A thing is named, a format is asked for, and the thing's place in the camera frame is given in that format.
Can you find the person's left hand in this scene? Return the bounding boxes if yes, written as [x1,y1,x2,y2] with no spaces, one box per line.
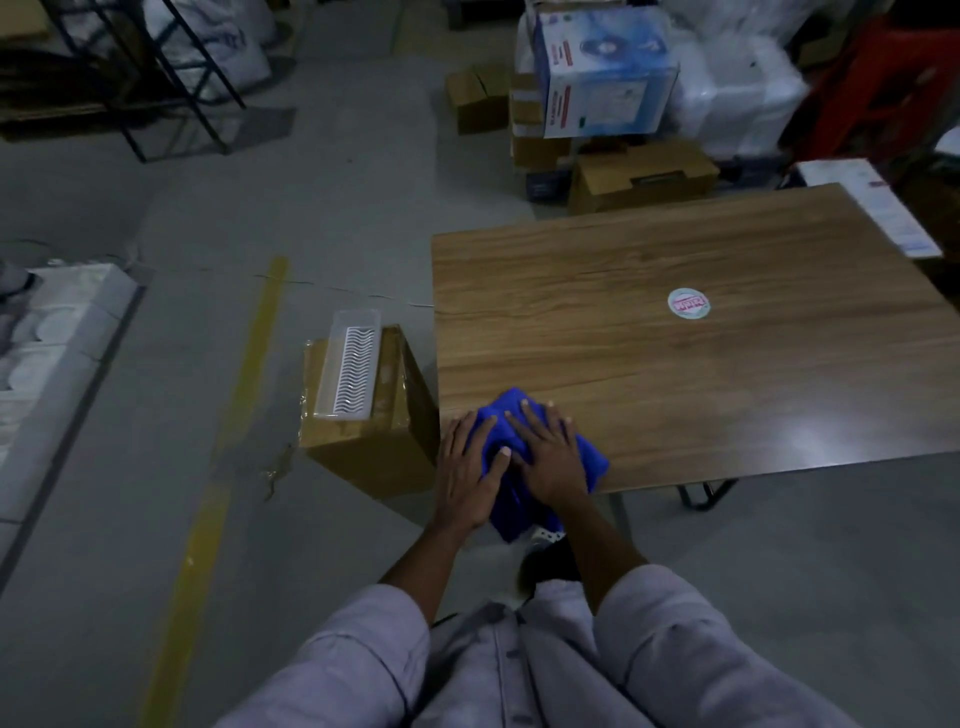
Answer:
[428,410,514,535]

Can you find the person's right hand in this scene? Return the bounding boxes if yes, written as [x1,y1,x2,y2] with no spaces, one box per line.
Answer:
[502,398,594,515]

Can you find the blue cloth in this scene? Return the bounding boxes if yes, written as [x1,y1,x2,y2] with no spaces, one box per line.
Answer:
[464,387,611,545]

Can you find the round white foil lid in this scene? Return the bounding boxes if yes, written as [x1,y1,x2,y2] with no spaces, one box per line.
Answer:
[666,287,713,321]

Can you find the person's left forearm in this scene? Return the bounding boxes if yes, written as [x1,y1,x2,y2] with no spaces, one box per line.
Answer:
[378,521,485,628]

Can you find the person's right forearm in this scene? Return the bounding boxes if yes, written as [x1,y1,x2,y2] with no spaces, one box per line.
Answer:
[558,498,650,618]

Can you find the taped brown cardboard box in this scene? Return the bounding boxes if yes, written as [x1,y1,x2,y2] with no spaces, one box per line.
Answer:
[298,323,442,502]

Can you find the black trousers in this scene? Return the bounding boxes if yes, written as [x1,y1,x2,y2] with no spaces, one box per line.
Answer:
[431,539,586,628]

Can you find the black metal table leg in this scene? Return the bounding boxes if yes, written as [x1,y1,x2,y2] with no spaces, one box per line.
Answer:
[607,479,740,541]

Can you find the clear plastic box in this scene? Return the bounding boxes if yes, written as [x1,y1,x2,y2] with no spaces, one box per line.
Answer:
[312,308,384,420]

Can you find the golden foil scrap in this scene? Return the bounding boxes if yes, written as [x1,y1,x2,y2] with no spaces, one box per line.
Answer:
[262,443,295,502]

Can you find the light denim shirt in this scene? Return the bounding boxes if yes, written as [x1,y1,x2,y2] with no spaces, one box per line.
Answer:
[213,563,864,728]

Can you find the wooden table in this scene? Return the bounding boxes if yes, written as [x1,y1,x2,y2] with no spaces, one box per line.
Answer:
[431,183,960,496]

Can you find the dark blue small box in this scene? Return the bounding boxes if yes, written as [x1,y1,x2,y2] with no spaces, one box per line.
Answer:
[524,166,577,204]

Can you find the small brown cardboard box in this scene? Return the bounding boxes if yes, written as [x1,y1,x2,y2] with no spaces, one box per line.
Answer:
[508,71,575,172]
[446,63,515,136]

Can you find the white blue printed box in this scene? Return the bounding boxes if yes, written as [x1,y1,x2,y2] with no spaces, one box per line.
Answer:
[533,5,682,140]

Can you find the white wrapped package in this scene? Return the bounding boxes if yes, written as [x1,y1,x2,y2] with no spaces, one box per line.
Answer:
[663,0,813,163]

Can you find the black box with white label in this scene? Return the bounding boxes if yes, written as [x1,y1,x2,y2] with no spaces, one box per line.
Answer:
[779,157,945,260]

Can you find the large brown cardboard box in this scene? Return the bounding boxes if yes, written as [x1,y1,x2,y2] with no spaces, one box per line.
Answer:
[896,161,960,313]

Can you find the red plastic item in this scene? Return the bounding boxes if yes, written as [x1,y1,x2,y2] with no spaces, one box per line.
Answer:
[783,14,960,163]

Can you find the white plastic sack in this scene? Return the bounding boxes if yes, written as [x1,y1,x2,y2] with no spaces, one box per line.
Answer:
[142,0,277,103]

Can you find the black metal rack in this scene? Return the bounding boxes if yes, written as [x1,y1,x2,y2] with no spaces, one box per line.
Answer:
[37,0,247,165]

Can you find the brown cardboard box with handle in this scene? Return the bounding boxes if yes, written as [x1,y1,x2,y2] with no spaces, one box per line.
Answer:
[567,138,721,217]

